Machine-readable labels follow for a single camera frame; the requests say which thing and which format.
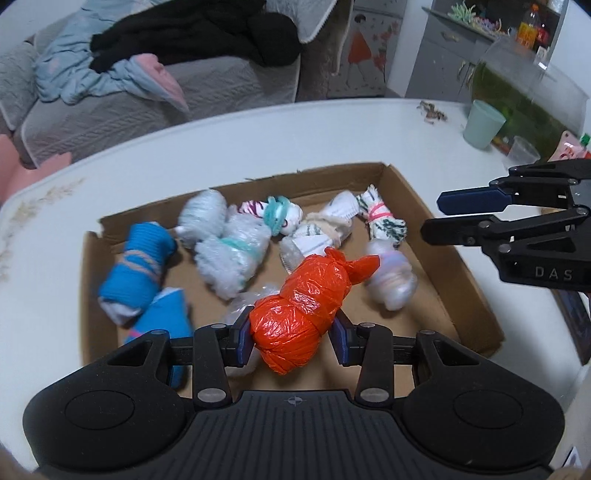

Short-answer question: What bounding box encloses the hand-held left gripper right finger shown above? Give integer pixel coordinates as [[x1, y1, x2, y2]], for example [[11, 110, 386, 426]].
[[329, 310, 483, 411]]

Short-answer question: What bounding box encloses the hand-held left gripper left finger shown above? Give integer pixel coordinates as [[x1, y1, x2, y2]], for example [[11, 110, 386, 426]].
[[104, 306, 254, 411]]

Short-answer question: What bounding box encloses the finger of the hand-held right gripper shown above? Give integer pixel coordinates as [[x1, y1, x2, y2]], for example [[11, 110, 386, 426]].
[[421, 207, 585, 248], [436, 161, 591, 217]]

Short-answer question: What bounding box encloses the orange plastic bag bundle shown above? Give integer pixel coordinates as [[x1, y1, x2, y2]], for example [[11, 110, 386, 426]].
[[249, 247, 380, 376]]

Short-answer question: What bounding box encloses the cardboard box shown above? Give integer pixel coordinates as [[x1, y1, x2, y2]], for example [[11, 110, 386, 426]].
[[82, 161, 505, 400]]

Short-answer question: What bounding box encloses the clear plastic bundle teal band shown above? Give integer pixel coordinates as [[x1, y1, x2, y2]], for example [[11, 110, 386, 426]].
[[194, 215, 273, 301]]

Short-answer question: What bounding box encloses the striped sock bundle teal band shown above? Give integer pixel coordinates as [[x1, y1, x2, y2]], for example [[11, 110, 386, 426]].
[[238, 195, 304, 237]]

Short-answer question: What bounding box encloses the small clear plastic bundle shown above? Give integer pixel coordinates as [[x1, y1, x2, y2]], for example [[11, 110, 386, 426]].
[[222, 284, 283, 380]]

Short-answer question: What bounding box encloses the black smartphone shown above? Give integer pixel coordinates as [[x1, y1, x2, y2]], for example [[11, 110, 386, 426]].
[[551, 290, 591, 354]]

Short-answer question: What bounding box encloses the clear plastic cup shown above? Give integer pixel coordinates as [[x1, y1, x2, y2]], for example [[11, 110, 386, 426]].
[[505, 136, 542, 174]]

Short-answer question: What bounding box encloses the green striped sock bundle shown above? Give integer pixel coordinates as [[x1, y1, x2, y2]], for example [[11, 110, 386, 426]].
[[355, 184, 408, 243]]

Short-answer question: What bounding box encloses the light green cup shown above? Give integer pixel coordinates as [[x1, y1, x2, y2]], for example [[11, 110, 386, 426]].
[[463, 100, 508, 150]]

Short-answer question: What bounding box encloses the blue sock bundle pink band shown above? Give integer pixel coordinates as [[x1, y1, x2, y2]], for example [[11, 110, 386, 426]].
[[122, 287, 195, 391]]

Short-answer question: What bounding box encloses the clear plastic bundle pink band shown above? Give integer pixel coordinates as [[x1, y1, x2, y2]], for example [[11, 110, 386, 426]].
[[365, 240, 419, 311]]

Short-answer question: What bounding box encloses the dried plant debris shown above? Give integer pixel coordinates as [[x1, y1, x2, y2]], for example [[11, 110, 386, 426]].
[[417, 100, 448, 123]]

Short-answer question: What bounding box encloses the pink packet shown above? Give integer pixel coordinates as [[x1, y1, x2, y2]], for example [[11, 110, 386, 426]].
[[549, 131, 591, 163]]

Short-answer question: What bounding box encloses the white sock bundle tan band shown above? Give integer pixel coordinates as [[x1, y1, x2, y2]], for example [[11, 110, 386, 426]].
[[279, 191, 359, 274]]

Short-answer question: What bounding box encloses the glass fish tank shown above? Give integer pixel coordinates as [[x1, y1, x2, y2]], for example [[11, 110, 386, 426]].
[[468, 36, 590, 163]]

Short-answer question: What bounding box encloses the blue sock bundle tan band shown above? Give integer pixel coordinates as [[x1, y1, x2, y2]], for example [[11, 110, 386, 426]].
[[98, 222, 179, 326]]

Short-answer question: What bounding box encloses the whitish plastic bundle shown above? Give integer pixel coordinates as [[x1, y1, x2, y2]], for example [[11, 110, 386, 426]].
[[177, 188, 228, 250]]

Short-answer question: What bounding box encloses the grey cabinet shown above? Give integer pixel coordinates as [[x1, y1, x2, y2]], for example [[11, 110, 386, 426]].
[[404, 6, 565, 105]]

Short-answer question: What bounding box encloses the orange drink bottle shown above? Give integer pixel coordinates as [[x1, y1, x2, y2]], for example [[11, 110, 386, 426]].
[[516, 4, 542, 49]]

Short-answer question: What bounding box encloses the fridge with flower decals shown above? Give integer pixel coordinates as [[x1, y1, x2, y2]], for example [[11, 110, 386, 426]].
[[327, 0, 408, 100]]

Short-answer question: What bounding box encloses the green artificial plant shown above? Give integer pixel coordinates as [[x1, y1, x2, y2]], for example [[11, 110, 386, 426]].
[[447, 2, 477, 22]]

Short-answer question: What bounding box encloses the grey sofa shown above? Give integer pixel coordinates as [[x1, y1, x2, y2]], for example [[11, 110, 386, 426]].
[[0, 0, 352, 169]]

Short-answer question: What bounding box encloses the grey quilted sofa cover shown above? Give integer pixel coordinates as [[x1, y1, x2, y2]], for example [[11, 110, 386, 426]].
[[14, 53, 303, 168]]

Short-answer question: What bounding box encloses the pink plastic chair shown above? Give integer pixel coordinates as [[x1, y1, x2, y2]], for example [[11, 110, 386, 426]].
[[0, 134, 73, 205]]

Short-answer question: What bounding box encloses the black garment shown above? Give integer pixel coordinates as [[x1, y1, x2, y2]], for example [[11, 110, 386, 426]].
[[90, 0, 304, 75]]

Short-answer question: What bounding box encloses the light blue blanket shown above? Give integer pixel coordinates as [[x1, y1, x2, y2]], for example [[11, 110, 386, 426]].
[[34, 0, 191, 114]]

